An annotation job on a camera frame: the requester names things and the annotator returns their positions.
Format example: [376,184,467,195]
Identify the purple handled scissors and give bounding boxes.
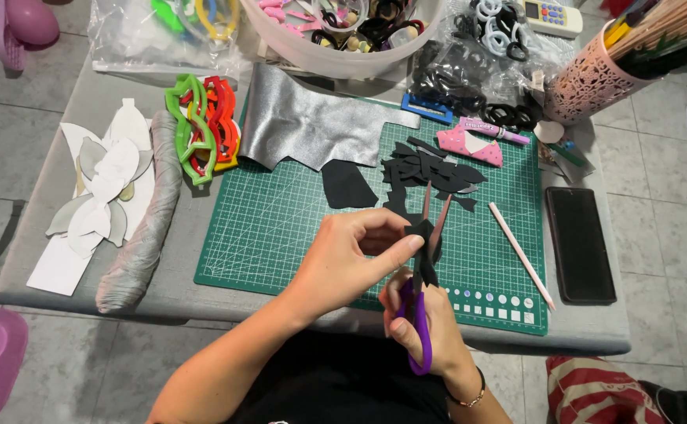
[395,181,454,376]

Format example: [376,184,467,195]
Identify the blue plastic template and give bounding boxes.
[400,92,454,126]

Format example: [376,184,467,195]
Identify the silver fabric roll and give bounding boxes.
[94,110,185,315]

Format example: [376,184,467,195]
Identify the red striped bag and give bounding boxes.
[545,355,669,424]

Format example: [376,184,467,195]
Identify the white tub of hair accessories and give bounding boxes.
[240,0,448,81]

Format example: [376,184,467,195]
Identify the person's left hand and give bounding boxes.
[287,207,427,322]

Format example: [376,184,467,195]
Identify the bag of black hair ties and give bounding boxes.
[407,0,556,134]

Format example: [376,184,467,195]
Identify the yellow plastic bow template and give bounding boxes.
[193,118,242,173]

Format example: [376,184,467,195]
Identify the pink glue tube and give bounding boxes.
[458,115,532,146]

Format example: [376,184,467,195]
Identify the gold black bracelet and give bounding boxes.
[446,366,487,409]

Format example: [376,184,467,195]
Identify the pink dotted fabric piece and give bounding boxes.
[436,125,504,169]

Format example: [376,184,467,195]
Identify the pink perforated pen holder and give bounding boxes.
[543,18,656,127]

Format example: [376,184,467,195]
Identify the large black foam piece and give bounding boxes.
[320,159,380,210]

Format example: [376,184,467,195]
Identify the green cutting mat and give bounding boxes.
[194,96,549,337]

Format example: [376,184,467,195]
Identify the pile of white paper patterns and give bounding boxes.
[26,98,157,298]

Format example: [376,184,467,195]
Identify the pile of black foam scraps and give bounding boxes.
[380,136,489,226]

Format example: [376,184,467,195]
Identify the green plastic bow template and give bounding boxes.
[164,73,219,187]

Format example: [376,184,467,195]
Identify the pink plastic toy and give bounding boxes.
[0,0,61,73]

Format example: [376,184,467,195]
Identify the clear bag of plastic templates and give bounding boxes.
[87,0,245,82]

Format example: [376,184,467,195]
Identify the pile of silver scraps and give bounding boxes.
[537,138,597,185]

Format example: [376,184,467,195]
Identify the person's black shirt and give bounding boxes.
[225,329,457,424]

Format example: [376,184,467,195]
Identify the silver glitter fabric sheet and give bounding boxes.
[238,62,422,172]

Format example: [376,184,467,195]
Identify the black smartphone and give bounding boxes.
[544,186,618,306]

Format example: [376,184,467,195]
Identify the small black foam cutout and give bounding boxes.
[404,219,443,289]

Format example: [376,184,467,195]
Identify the white round disc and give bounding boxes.
[533,120,566,146]

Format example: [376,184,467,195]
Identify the white remote control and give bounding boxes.
[521,0,584,40]

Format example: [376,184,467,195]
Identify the person's right hand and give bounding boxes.
[379,268,480,385]

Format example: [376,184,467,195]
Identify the bundle of wooden sticks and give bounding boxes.
[604,0,687,62]

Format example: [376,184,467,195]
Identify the pink white pencil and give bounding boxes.
[488,201,557,312]

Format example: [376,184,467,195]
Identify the red plastic bow template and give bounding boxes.
[201,75,239,164]

